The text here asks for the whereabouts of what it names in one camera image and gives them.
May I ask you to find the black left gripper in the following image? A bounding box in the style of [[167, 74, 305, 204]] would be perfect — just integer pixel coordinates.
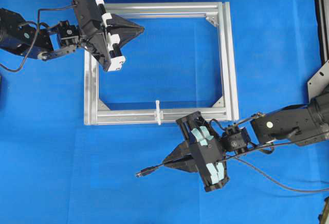
[[72, 0, 144, 72]]

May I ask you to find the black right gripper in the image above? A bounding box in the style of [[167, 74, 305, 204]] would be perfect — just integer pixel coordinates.
[[162, 111, 229, 192]]

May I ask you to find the black wire with plug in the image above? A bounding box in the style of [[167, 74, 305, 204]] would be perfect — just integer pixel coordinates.
[[135, 154, 329, 193]]

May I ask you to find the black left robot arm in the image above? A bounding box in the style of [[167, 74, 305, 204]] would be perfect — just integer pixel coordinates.
[[1, 0, 144, 72]]

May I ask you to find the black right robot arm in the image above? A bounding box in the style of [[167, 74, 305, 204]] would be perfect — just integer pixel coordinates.
[[136, 69, 328, 192]]

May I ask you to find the white string loop holder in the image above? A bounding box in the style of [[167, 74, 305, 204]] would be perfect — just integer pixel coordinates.
[[154, 100, 163, 125]]

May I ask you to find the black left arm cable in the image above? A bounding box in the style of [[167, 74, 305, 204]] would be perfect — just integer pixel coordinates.
[[0, 2, 78, 73]]

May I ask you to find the aluminium extrusion frame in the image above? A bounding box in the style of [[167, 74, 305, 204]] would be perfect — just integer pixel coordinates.
[[84, 2, 239, 125]]

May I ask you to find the grey metal bracket plate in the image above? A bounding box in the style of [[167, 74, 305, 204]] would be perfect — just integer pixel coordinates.
[[307, 61, 329, 101]]

